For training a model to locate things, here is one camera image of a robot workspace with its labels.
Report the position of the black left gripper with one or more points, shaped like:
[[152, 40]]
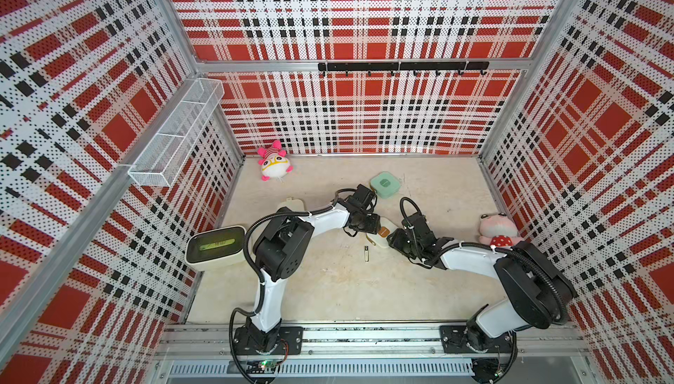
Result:
[[373, 227]]

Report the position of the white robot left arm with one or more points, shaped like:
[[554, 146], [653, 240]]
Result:
[[274, 248]]

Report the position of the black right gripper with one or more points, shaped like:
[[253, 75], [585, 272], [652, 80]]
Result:
[[395, 240]]

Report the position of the pink white owl plush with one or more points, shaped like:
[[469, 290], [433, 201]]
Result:
[[274, 162]]

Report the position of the black wall hook rail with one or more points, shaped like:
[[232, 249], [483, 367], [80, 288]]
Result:
[[393, 67]]

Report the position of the pink frog plush red dress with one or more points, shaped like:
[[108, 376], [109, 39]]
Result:
[[498, 230]]

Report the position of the white wire mesh shelf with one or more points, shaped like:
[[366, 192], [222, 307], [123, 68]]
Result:
[[189, 111]]

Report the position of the cream manicure case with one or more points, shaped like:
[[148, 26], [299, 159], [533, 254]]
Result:
[[380, 238], [292, 204]]

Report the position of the mint green manicure case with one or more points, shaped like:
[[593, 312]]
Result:
[[385, 185]]

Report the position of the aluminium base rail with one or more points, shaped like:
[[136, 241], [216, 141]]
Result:
[[372, 352]]

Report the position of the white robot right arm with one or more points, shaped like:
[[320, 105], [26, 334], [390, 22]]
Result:
[[537, 294]]

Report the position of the white box green screen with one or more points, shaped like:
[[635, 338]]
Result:
[[216, 249]]

